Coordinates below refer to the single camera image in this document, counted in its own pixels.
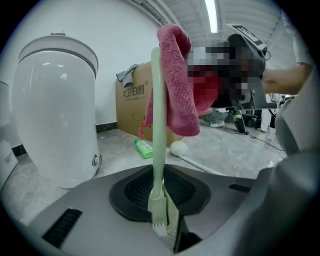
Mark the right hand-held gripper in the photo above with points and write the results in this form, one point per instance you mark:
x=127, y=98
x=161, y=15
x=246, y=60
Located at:
x=257, y=92

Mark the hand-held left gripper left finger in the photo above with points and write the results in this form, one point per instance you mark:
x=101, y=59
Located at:
x=130, y=197

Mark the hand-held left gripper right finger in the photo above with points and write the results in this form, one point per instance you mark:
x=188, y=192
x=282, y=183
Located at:
x=187, y=197

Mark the pink cloth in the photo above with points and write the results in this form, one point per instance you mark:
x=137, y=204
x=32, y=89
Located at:
x=180, y=95

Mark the light green toilet brush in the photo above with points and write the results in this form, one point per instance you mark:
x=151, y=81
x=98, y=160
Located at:
x=158, y=125

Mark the person's right forearm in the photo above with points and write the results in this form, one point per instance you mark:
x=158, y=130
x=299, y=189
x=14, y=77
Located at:
x=287, y=78

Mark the white round-head brush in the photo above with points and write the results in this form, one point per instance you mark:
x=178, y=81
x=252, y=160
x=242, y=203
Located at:
x=178, y=148

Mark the white flat-lid smart toilet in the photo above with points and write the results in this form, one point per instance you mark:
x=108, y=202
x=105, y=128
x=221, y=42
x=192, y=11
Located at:
x=55, y=112

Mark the green plastic bottle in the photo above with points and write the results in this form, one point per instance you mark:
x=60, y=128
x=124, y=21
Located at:
x=144, y=148

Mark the person's grey shirt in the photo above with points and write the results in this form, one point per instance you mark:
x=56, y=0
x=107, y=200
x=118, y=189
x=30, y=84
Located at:
x=300, y=37

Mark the large closed cardboard box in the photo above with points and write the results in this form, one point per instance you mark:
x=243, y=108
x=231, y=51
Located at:
x=132, y=110

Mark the ceiling light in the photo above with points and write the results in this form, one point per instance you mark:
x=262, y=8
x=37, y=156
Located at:
x=211, y=15

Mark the grey garment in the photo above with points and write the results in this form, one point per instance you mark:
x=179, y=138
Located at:
x=127, y=75

